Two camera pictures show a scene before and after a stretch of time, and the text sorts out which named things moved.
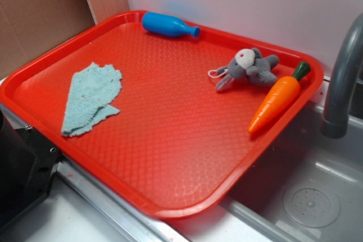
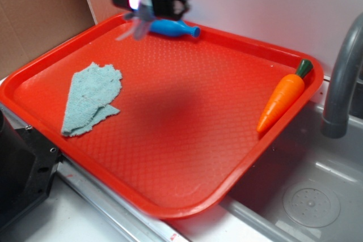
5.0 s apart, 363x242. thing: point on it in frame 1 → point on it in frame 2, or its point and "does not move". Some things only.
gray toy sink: [304, 187] does not move
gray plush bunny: [248, 63] → [141, 17]
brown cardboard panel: [39, 9] does not move
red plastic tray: [172, 125] does not move
